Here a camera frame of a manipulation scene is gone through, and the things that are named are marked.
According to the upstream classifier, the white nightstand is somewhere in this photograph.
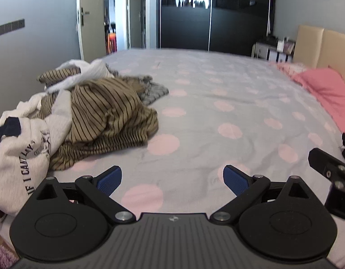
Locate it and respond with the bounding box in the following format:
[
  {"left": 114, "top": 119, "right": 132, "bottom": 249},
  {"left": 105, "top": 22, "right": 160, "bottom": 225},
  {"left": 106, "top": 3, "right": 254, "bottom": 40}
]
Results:
[{"left": 251, "top": 41, "right": 295, "bottom": 62}]

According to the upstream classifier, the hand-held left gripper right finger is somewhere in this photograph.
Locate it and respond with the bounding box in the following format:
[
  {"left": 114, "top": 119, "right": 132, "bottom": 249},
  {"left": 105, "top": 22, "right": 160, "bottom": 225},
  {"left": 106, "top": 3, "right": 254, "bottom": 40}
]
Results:
[{"left": 209, "top": 165, "right": 320, "bottom": 225}]

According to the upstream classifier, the orange item in hallway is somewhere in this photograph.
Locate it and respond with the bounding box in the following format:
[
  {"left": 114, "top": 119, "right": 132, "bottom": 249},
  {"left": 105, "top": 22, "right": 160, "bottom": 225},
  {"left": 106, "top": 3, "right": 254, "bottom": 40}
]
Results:
[{"left": 107, "top": 32, "right": 117, "bottom": 54}]

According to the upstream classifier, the white printed sweatshirt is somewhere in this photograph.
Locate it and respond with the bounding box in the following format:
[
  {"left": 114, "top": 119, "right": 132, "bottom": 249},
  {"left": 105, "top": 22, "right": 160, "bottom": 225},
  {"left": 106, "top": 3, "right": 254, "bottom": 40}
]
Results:
[{"left": 0, "top": 90, "right": 73, "bottom": 216}]

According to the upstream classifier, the beige padded headboard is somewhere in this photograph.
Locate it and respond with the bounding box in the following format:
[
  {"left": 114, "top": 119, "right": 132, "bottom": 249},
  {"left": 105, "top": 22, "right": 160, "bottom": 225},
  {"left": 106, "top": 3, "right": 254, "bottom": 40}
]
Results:
[{"left": 293, "top": 25, "right": 345, "bottom": 87}]

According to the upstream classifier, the brown striped garment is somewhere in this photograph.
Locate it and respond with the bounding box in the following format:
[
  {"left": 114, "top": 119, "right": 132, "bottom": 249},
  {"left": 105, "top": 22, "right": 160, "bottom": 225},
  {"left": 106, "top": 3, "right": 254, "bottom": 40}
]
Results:
[{"left": 37, "top": 67, "right": 159, "bottom": 171}]

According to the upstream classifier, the purple fluffy rug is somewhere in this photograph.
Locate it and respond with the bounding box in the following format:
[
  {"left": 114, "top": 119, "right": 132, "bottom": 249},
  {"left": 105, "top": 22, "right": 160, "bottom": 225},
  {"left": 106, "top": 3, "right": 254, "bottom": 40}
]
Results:
[{"left": 0, "top": 238, "right": 19, "bottom": 269}]

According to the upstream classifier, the white fluffy garment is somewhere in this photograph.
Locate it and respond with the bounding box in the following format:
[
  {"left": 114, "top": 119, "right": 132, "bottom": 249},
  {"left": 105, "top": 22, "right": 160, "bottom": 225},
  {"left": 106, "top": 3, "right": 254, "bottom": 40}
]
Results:
[{"left": 45, "top": 59, "right": 115, "bottom": 91}]

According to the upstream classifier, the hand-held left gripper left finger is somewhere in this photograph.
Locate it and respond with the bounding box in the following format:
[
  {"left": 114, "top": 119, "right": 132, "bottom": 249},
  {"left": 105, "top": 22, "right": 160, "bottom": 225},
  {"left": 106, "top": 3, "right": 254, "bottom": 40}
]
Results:
[{"left": 27, "top": 166, "right": 135, "bottom": 225}]

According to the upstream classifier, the light pink patterned pillow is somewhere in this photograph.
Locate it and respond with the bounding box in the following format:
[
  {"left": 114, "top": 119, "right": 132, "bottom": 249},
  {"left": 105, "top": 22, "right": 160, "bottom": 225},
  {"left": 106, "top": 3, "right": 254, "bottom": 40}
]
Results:
[{"left": 270, "top": 61, "right": 310, "bottom": 76}]

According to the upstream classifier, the grey wall strip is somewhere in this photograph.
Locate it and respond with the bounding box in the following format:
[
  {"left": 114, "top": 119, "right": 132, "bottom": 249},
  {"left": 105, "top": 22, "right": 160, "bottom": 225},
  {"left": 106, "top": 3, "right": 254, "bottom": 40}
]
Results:
[{"left": 0, "top": 19, "right": 25, "bottom": 38}]

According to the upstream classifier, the beige door with handle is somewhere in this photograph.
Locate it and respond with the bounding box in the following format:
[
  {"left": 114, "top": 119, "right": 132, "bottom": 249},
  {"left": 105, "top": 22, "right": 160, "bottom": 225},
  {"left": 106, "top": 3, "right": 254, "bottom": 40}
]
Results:
[{"left": 77, "top": 0, "right": 108, "bottom": 62}]

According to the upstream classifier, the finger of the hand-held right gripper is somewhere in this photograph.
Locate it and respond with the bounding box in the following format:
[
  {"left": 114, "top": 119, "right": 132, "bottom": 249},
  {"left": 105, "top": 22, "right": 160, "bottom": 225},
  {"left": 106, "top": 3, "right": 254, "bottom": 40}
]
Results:
[{"left": 308, "top": 148, "right": 345, "bottom": 187}]

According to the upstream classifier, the grey checked garment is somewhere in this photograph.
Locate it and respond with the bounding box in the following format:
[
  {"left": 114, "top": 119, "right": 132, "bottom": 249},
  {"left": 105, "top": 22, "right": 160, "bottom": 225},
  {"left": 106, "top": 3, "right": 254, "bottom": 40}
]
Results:
[{"left": 105, "top": 74, "right": 170, "bottom": 105}]

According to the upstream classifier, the black sliding wardrobe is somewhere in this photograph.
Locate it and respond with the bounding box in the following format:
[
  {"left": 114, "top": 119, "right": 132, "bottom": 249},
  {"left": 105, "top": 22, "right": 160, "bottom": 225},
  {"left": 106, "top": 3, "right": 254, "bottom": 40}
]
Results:
[{"left": 157, "top": 0, "right": 275, "bottom": 56}]

